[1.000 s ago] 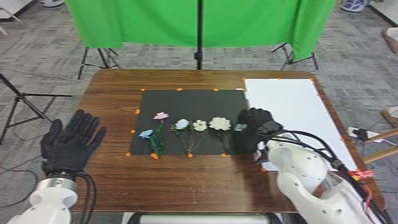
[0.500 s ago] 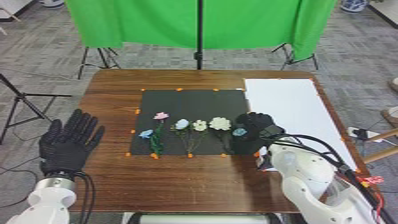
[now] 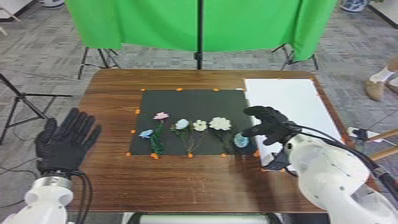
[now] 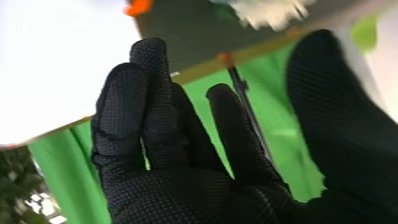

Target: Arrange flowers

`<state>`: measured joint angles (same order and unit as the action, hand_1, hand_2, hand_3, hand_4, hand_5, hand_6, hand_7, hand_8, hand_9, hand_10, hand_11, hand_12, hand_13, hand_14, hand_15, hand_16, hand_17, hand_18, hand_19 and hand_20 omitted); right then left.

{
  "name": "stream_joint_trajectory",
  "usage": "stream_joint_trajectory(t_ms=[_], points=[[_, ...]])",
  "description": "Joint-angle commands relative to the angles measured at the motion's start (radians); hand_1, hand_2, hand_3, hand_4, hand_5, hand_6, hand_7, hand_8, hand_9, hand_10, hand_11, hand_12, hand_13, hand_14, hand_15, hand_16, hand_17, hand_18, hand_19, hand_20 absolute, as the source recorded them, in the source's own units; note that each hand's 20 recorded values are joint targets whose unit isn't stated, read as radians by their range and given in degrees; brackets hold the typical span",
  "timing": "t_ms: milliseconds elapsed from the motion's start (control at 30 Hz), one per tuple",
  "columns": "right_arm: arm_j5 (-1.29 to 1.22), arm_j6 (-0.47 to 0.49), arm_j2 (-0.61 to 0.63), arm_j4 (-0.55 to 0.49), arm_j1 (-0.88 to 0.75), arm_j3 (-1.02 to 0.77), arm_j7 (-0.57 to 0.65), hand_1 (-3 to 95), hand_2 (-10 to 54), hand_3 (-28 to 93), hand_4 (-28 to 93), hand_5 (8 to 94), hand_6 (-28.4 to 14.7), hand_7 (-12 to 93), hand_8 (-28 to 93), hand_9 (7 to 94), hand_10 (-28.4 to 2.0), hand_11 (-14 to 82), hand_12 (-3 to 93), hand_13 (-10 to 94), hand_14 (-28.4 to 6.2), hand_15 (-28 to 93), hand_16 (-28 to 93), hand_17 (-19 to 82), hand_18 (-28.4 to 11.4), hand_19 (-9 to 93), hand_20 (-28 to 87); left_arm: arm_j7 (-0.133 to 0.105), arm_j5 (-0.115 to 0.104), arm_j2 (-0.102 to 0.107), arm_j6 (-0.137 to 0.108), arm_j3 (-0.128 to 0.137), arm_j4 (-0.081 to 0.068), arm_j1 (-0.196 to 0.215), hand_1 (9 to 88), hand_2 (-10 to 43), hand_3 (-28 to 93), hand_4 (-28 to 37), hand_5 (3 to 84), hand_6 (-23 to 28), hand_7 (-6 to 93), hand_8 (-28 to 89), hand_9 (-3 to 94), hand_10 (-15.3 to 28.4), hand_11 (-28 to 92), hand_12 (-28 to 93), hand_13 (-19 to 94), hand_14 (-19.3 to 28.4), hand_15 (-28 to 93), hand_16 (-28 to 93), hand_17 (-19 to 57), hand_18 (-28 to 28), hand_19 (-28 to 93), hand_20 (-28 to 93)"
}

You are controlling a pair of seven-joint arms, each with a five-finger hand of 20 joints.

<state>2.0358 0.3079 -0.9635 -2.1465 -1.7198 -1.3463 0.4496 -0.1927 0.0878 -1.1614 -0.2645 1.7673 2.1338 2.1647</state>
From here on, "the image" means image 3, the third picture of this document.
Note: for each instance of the white sheet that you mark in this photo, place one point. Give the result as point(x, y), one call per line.
point(291, 96)

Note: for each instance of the dark mat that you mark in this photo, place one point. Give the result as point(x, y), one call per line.
point(196, 106)

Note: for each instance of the person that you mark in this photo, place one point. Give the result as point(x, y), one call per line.
point(379, 83)

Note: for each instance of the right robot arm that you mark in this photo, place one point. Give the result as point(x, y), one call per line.
point(331, 180)

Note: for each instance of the pale grey bar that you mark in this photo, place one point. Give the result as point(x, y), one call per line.
point(202, 219)

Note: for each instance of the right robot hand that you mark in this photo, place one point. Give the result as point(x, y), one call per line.
point(271, 123)

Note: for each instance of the pale blue white flower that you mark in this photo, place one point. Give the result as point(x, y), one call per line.
point(182, 124)

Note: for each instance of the blue white vase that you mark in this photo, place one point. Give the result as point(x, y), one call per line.
point(54, 2)
point(355, 5)

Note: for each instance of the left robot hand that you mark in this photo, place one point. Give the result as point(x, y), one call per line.
point(63, 146)

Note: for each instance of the large white flower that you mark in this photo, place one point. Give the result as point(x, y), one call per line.
point(221, 123)

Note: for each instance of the light blue flower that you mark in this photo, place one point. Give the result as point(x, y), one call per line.
point(241, 140)

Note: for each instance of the pink flower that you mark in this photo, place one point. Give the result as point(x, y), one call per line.
point(161, 116)

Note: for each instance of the small white flower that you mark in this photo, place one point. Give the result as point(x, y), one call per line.
point(200, 125)

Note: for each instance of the black tripod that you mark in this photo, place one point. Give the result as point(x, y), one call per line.
point(24, 100)

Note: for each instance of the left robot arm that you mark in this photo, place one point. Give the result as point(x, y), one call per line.
point(47, 200)

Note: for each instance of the black stand pole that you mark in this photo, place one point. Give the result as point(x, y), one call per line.
point(200, 33)

